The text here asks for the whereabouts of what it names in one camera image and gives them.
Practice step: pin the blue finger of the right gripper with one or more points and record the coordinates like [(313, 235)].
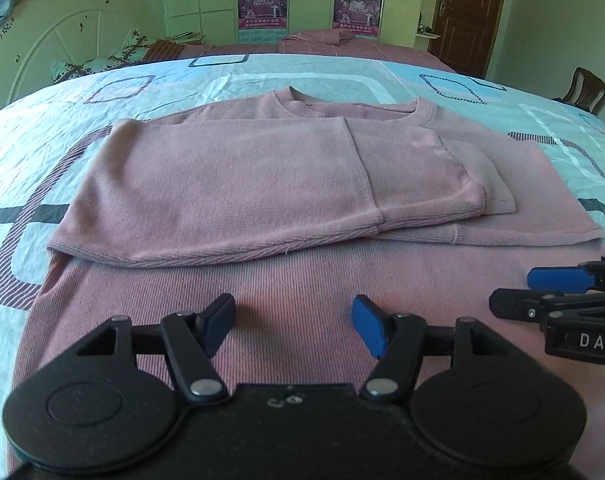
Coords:
[(560, 278)]

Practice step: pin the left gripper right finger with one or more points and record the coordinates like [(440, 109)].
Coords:
[(394, 340)]

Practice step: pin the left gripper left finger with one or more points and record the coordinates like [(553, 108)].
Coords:
[(191, 340)]

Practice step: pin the pink sweatshirt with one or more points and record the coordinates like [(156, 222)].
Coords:
[(304, 204)]

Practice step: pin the dark wooden chair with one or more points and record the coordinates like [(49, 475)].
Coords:
[(586, 92)]

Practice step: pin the blue patterned bed sheet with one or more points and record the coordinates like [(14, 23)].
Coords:
[(48, 139)]

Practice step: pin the brown wooden door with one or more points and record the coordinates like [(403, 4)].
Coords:
[(466, 32)]

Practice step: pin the orange striped pillow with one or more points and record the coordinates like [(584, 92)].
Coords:
[(166, 50)]

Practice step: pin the folded pink cloth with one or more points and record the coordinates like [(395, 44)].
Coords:
[(328, 37)]

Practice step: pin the corner shelf unit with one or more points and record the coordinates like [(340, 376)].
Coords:
[(425, 32)]

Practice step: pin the lower right poster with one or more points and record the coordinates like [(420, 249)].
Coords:
[(361, 17)]

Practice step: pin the poster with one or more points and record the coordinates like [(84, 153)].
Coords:
[(262, 21), (361, 17)]

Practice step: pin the white round headboard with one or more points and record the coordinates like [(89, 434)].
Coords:
[(40, 32)]

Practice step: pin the lower left poster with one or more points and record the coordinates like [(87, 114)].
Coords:
[(262, 21)]

